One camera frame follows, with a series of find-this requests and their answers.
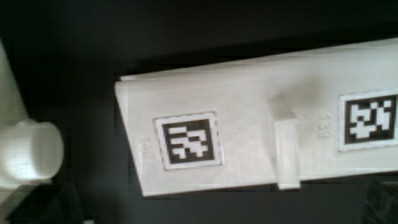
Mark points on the white cabinet body box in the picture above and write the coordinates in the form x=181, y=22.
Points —
x=31, y=145

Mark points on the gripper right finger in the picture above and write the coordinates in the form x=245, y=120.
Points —
x=381, y=206

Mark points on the white cabinet door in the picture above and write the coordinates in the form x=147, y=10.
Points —
x=266, y=121

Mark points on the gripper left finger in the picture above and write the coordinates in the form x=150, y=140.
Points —
x=51, y=206

